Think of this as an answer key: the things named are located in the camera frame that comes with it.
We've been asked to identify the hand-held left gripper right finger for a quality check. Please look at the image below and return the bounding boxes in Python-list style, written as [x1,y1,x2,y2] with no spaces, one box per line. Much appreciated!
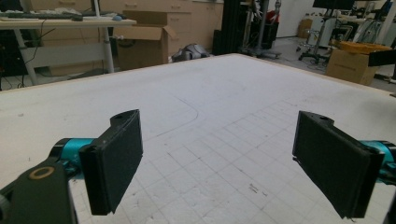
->
[291,110,396,219]

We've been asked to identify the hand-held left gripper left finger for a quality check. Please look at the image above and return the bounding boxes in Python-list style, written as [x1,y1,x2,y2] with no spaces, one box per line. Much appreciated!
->
[59,108,144,217]

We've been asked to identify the orange tray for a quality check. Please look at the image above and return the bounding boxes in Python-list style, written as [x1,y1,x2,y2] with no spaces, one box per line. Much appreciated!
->
[339,40,393,56]

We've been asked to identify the closed cardboard box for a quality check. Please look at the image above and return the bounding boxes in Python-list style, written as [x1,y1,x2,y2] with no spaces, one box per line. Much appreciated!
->
[325,48,380,87]

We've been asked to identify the rolling equipment stand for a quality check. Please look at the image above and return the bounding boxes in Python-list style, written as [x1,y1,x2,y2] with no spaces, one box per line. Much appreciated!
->
[297,8,332,63]

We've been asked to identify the black monitor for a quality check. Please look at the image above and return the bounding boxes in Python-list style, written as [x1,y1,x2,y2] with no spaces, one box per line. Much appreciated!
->
[312,0,356,10]

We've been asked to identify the small cardboard box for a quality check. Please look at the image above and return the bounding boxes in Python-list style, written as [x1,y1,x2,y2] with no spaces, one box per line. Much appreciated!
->
[297,18,314,39]

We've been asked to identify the open cardboard box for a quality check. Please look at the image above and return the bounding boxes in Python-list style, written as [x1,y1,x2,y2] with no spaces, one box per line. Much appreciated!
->
[113,9,192,72]

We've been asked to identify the grey pole stand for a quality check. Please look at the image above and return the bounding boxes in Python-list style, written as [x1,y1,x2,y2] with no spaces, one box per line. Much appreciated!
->
[241,0,283,60]

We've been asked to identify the white foam mat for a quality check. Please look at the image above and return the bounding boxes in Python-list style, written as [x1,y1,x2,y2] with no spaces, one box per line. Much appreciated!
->
[0,53,396,224]

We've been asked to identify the grey backpack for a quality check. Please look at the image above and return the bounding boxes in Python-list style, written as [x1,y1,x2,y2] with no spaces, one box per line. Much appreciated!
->
[171,43,212,63]

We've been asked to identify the white desk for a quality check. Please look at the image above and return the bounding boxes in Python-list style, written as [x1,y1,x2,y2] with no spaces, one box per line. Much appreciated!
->
[0,17,138,87]

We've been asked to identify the black keyboard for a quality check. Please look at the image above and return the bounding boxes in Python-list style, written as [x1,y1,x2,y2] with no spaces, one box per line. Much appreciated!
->
[0,10,84,21]

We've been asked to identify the wooden cabinets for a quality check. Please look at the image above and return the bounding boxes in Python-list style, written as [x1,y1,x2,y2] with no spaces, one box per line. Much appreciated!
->
[29,0,224,55]

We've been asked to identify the black metal frame strut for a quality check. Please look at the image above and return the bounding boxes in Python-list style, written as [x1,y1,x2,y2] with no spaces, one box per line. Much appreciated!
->
[212,0,250,56]

